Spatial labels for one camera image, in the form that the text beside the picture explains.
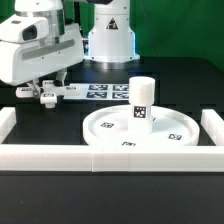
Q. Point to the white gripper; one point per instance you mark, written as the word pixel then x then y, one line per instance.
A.
pixel 27 53

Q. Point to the white cross-shaped table base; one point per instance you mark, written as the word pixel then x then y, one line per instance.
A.
pixel 49 93

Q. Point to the white round table top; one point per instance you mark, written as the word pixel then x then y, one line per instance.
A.
pixel 113 127

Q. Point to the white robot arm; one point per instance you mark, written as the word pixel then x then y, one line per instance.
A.
pixel 111 42

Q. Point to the white marker sheet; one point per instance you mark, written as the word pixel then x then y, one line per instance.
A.
pixel 96 91

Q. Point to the white U-shaped fence frame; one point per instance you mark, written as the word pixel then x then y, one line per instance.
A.
pixel 90 159

